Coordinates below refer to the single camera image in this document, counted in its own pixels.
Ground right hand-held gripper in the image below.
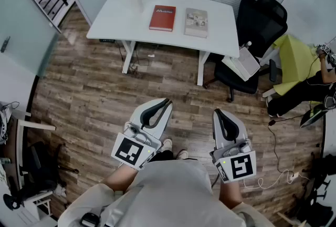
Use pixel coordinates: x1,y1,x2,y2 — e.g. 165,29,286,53
209,108,257,183

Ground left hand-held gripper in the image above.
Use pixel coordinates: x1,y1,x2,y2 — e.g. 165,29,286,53
111,98,174,170

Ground red book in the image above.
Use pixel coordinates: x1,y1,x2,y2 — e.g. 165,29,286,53
149,5,177,33

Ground beige magazine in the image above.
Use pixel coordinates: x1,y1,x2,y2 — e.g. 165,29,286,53
183,7,209,39

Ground person's right forearm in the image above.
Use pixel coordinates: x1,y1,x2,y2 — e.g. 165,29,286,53
218,177,244,210

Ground person's left forearm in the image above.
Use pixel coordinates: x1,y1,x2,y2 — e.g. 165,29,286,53
101,161,139,193

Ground person's left shoe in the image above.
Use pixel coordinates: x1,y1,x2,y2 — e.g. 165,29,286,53
157,138,173,153

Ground person's shoe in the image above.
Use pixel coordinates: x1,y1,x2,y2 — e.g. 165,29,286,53
266,95,279,118
157,138,173,153
176,149,189,161

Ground person's black trousers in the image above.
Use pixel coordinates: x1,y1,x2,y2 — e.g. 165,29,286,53
149,150,198,163

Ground person's right shoe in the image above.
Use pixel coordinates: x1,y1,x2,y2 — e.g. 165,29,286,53
176,149,189,161

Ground white box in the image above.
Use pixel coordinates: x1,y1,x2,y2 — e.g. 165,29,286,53
221,46,261,82

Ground person's white shirt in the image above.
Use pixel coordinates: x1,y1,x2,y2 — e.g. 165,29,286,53
57,159,275,227

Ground yellow-green cabinet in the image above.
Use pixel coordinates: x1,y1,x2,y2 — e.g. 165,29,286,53
272,34,336,97

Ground black office chair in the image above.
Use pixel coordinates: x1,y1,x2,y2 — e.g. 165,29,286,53
203,0,288,103

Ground black harness buckle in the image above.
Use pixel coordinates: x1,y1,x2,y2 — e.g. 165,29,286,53
79,212,102,227

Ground black swivel chair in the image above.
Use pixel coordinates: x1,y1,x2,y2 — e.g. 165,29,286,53
2,141,80,211

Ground white side table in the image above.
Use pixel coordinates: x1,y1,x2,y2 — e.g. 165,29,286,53
15,111,57,190

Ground frosted glass door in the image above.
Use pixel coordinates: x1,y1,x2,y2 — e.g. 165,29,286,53
0,0,60,79

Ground black floor cable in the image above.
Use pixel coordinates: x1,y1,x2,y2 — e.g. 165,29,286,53
267,115,303,172

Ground black cables under table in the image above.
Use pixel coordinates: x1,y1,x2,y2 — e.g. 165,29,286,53
117,41,151,75

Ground white floor cable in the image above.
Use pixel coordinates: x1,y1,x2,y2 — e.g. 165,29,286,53
242,169,311,190

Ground tangle of cables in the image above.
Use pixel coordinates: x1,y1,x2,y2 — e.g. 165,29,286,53
0,100,20,146

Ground black door handle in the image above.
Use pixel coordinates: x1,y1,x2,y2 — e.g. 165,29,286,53
0,36,11,54

